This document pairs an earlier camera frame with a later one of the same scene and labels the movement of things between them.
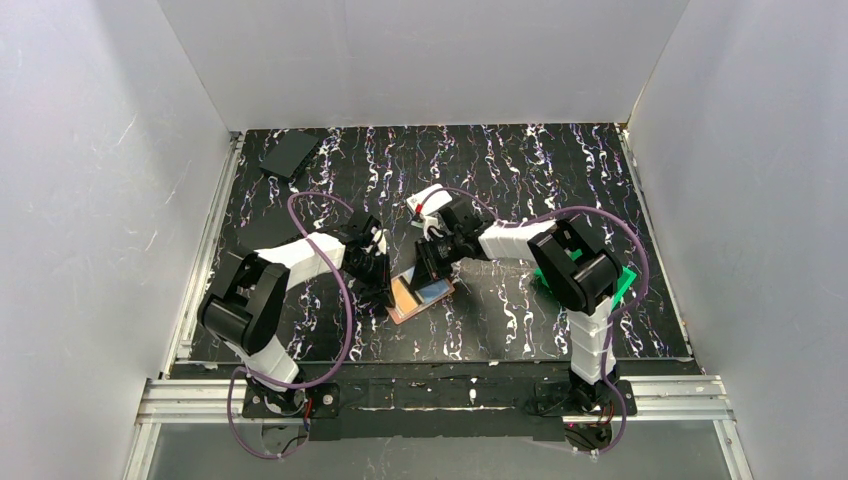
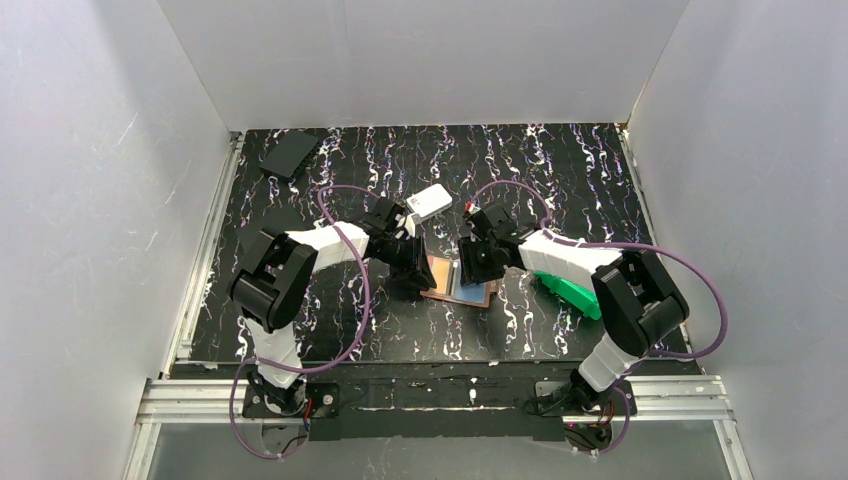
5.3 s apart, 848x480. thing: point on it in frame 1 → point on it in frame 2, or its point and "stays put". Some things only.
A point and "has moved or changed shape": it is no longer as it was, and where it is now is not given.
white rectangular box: (436, 201) stays put
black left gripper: (374, 270) → (408, 259)
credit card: (408, 274) has moved or changed shape
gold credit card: (403, 300) → (441, 271)
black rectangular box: (290, 155) stays put
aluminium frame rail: (703, 399) stays put
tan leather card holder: (405, 299) → (446, 272)
